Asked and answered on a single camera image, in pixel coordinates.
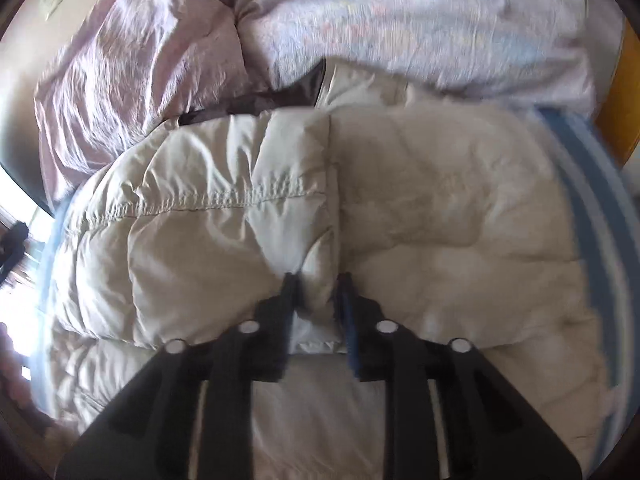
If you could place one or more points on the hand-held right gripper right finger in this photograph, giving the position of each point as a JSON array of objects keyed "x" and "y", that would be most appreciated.
[{"x": 346, "y": 320}]

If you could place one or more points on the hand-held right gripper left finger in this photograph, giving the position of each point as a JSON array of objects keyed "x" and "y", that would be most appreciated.
[{"x": 289, "y": 305}]

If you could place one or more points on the beige puffer jacket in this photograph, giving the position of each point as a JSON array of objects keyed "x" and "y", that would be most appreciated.
[{"x": 200, "y": 240}]

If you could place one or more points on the bright window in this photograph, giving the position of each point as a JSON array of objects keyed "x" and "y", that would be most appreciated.
[{"x": 27, "y": 300}]

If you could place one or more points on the pink crinkled duvet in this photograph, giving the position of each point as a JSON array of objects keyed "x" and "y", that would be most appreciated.
[{"x": 125, "y": 60}]

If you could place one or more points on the blue bed sheet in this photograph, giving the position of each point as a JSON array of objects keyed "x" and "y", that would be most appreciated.
[{"x": 600, "y": 200}]

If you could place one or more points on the wooden headboard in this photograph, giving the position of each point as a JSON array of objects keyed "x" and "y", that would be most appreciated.
[{"x": 622, "y": 105}]

